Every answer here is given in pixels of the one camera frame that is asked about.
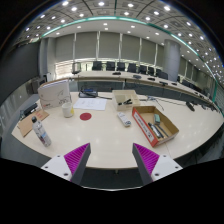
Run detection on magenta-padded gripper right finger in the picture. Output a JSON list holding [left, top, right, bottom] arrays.
[[131, 142, 184, 186]]

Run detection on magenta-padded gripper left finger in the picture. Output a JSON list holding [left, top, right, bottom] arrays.
[[40, 142, 92, 186]]

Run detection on clear water bottle black cap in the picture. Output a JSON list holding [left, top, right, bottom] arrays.
[[31, 115, 53, 148]]

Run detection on open cardboard box red side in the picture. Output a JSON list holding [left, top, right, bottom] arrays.
[[131, 105, 180, 148]]

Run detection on small green box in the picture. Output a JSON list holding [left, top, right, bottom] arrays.
[[153, 113, 161, 126]]

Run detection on flat round red coaster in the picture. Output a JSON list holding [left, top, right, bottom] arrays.
[[79, 112, 93, 122]]

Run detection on white power strip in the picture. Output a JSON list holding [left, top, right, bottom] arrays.
[[116, 111, 132, 128]]

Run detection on white cup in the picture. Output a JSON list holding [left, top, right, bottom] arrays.
[[61, 101, 75, 119]]

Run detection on white paper sheet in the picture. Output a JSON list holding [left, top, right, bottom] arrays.
[[72, 97, 108, 112]]

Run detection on brown paper envelope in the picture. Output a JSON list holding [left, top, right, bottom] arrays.
[[17, 108, 50, 138]]

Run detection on black marker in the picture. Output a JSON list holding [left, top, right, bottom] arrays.
[[117, 98, 133, 106]]

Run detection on black desk phone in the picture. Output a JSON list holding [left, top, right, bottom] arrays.
[[20, 102, 39, 118]]

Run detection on black bag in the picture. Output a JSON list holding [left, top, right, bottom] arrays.
[[78, 85, 99, 99]]

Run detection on white paper ream box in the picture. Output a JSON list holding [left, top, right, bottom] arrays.
[[37, 79, 72, 109]]

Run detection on small open cardboard box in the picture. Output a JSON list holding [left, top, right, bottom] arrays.
[[111, 89, 141, 112]]

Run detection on grey box monitor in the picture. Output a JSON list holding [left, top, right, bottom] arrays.
[[25, 77, 46, 95]]

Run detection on ceiling lights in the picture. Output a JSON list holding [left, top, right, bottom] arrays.
[[19, 0, 224, 81]]

